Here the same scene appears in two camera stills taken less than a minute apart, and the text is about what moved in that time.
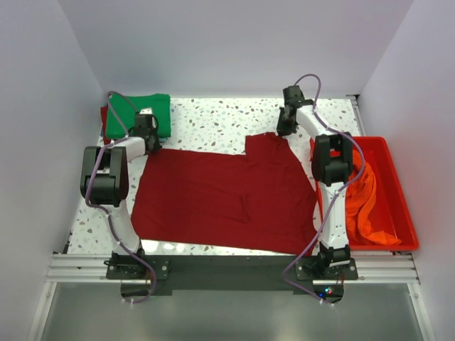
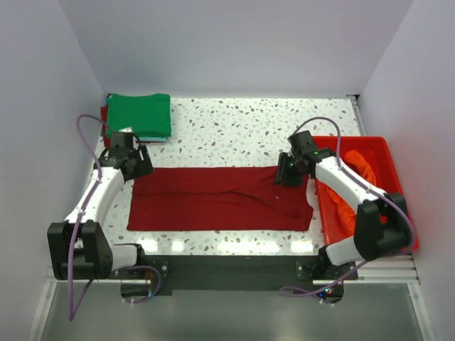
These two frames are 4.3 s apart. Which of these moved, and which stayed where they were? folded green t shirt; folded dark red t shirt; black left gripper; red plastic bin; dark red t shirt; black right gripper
Moved: black left gripper; dark red t shirt; black right gripper
Stayed: folded dark red t shirt; red plastic bin; folded green t shirt
